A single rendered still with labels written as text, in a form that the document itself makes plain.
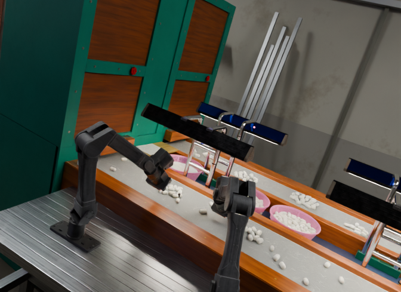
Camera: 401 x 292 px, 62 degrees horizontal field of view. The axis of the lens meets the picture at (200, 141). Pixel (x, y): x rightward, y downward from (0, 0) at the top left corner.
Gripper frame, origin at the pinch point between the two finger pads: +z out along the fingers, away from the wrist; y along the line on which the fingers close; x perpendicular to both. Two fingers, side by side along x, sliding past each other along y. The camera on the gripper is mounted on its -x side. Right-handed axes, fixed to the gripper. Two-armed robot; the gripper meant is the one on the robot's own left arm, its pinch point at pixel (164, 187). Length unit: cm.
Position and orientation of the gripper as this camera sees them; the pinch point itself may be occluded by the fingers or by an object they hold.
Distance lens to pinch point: 154.8
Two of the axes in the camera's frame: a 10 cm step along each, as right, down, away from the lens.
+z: 2.1, 5.1, 8.3
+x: -5.2, 7.8, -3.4
